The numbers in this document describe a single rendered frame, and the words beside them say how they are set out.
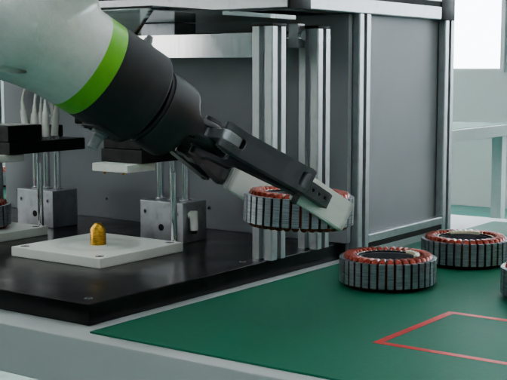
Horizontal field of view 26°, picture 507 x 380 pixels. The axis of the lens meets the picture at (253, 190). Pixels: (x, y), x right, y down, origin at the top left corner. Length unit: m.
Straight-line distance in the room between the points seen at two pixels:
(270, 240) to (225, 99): 0.30
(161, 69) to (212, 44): 0.39
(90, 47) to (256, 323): 0.33
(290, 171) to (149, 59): 0.16
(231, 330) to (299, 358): 0.12
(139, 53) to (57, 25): 0.09
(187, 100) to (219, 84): 0.56
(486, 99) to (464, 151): 0.41
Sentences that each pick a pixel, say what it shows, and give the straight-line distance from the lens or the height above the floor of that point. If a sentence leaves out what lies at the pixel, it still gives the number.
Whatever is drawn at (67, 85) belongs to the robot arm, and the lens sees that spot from 0.95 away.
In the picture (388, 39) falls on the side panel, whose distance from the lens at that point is 1.53.
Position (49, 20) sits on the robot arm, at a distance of 0.92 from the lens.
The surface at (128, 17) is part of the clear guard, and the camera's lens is 1.17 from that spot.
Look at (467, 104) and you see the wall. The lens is 8.14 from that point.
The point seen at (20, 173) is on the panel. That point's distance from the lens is 1.84.
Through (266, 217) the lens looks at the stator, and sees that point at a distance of 1.07.
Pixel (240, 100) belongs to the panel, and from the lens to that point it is 1.53.
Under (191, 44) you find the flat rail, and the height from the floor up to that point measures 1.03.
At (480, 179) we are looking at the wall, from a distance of 8.13.
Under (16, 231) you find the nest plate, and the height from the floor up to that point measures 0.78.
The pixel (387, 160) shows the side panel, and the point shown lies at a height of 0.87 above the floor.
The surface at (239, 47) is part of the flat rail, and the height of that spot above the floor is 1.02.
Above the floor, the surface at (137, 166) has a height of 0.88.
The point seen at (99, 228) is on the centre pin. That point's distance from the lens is 1.37.
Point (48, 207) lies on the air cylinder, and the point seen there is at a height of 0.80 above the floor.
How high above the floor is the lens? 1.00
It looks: 6 degrees down
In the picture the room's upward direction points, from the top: straight up
